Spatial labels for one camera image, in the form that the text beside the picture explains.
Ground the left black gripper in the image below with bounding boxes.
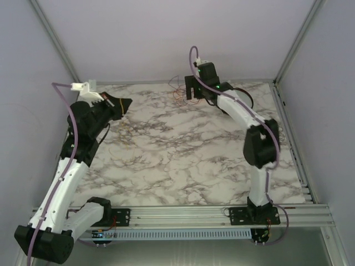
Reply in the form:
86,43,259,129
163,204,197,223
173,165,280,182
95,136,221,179
88,91,133,139

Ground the coloured wire bundle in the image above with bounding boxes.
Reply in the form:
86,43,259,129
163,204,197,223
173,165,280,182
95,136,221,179
168,74,203,107

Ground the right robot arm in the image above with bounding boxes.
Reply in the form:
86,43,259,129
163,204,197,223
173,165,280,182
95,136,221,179
185,60,280,224

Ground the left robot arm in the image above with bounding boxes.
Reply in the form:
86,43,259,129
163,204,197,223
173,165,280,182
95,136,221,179
14,92,133,264

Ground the round brown-rimmed dish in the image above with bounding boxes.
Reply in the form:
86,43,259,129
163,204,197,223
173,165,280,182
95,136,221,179
234,88,254,109

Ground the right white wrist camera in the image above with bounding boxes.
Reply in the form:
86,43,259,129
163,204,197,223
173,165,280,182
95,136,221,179
193,57,209,68

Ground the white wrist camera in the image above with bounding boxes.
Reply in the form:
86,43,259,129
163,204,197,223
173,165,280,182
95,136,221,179
71,80,104,103
193,57,209,68

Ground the yellow loose wire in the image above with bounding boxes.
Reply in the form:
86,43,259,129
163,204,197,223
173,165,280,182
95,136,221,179
108,116,139,161

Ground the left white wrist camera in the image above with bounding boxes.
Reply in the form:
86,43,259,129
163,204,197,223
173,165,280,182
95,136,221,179
71,80,104,103

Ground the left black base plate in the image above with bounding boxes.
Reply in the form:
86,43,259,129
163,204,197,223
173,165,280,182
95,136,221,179
102,208,131,228

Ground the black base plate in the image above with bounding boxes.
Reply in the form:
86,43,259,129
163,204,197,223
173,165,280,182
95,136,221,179
229,206,281,226
102,208,131,228

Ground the left aluminium corner post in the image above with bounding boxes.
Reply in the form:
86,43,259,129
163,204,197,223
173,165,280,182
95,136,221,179
28,0,80,82

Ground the aluminium corner post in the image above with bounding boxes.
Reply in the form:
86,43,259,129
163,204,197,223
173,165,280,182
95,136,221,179
273,0,326,86
28,0,80,82

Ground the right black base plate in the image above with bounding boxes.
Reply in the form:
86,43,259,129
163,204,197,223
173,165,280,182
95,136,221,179
229,206,281,226

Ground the right aluminium corner post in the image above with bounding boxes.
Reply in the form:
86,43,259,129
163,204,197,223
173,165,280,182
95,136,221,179
273,0,326,86

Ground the grey slotted cable duct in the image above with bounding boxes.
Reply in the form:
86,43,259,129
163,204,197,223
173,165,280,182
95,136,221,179
80,228,252,242

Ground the aluminium front rail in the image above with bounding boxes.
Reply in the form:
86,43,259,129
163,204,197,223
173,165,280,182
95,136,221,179
27,203,333,229

